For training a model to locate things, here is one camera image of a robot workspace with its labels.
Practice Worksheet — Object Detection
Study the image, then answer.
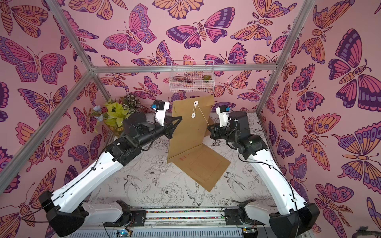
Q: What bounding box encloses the white wire basket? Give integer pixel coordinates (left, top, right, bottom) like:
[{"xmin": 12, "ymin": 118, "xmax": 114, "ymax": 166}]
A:
[{"xmin": 168, "ymin": 59, "xmax": 215, "ymax": 93}]

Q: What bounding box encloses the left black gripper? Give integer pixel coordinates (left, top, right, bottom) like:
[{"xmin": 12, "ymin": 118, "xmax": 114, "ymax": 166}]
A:
[{"xmin": 136, "ymin": 116, "xmax": 181, "ymax": 150}]

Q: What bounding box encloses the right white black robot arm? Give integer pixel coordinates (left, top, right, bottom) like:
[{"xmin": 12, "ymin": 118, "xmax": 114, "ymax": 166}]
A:
[{"xmin": 208, "ymin": 106, "xmax": 320, "ymax": 238}]

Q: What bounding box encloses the small green succulent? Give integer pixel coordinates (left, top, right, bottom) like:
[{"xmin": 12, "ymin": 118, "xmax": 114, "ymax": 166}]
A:
[{"xmin": 202, "ymin": 75, "xmax": 212, "ymax": 81}]

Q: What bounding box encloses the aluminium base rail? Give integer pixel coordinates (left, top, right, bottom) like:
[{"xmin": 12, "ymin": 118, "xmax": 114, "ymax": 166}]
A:
[{"xmin": 70, "ymin": 207, "xmax": 275, "ymax": 238}]

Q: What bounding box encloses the potted plant in glass vase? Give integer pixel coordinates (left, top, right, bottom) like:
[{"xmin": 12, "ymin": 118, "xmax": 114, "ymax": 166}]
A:
[{"xmin": 91, "ymin": 94, "xmax": 141, "ymax": 137}]

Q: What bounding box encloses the aluminium frame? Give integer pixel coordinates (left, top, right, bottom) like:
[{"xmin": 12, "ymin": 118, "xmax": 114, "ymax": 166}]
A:
[{"xmin": 1, "ymin": 1, "xmax": 315, "ymax": 192}]

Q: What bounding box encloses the kraft file bag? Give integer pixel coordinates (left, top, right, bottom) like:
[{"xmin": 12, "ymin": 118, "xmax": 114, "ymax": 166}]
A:
[
  {"xmin": 167, "ymin": 143, "xmax": 231, "ymax": 192},
  {"xmin": 168, "ymin": 95, "xmax": 214, "ymax": 163},
  {"xmin": 204, "ymin": 117, "xmax": 214, "ymax": 137}
]

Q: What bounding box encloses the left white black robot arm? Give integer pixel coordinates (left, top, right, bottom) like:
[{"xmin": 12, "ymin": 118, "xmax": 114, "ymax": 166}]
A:
[{"xmin": 39, "ymin": 111, "xmax": 182, "ymax": 237}]

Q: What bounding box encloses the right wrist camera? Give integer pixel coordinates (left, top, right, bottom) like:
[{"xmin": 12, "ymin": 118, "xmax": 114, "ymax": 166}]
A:
[{"xmin": 216, "ymin": 106, "xmax": 231, "ymax": 128}]

